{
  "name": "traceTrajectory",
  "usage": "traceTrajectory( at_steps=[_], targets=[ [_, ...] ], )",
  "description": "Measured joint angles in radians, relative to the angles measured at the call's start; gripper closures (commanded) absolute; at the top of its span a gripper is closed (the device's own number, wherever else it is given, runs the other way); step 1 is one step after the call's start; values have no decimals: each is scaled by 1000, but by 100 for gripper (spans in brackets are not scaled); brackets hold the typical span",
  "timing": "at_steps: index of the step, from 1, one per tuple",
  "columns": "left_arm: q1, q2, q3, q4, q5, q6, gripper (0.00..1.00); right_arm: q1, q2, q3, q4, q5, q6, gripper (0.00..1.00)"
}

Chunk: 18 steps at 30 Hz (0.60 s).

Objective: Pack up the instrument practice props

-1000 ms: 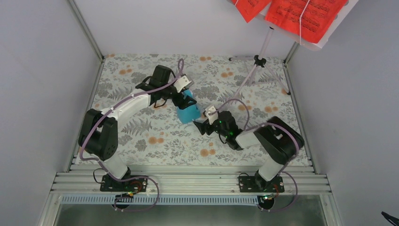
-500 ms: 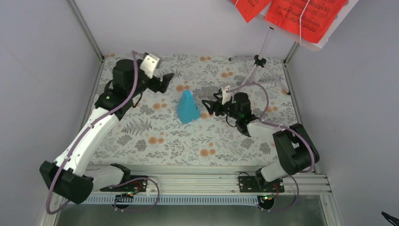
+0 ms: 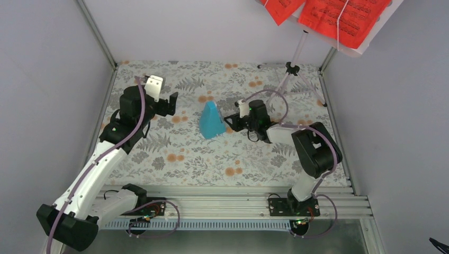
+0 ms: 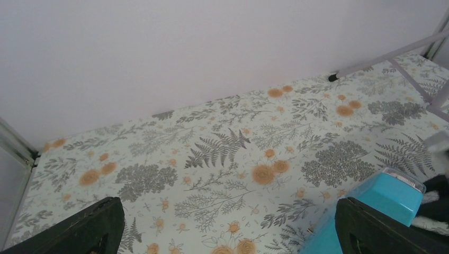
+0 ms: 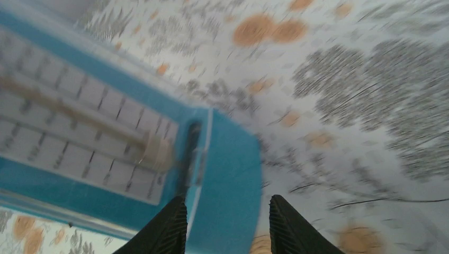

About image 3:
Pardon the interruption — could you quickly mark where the red sheet music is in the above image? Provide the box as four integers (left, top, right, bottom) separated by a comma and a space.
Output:
298, 0, 390, 49
261, 0, 305, 26

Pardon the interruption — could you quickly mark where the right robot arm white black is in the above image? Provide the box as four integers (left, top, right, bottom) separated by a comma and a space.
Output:
224, 99, 343, 215

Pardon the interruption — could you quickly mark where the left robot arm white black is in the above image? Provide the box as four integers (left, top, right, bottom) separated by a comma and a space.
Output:
37, 85, 178, 253

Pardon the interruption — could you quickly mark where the floral table mat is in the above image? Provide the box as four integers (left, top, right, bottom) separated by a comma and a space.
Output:
103, 60, 332, 186

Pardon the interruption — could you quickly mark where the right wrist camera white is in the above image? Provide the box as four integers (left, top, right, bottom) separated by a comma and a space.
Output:
236, 99, 250, 119

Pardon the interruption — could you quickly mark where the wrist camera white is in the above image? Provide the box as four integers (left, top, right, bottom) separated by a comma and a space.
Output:
144, 75, 164, 102
236, 99, 250, 119

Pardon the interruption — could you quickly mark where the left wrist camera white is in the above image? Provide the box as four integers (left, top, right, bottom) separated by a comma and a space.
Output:
144, 75, 164, 102

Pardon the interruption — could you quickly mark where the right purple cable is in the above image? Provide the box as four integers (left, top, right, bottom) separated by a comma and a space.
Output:
242, 89, 339, 239

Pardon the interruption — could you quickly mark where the aluminium rail base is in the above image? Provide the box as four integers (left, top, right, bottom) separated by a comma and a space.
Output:
42, 185, 387, 254

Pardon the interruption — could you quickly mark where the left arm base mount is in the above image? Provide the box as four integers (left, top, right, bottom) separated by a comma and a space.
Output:
122, 184, 166, 228

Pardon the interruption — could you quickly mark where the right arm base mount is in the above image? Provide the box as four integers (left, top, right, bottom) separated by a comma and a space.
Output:
267, 194, 320, 237

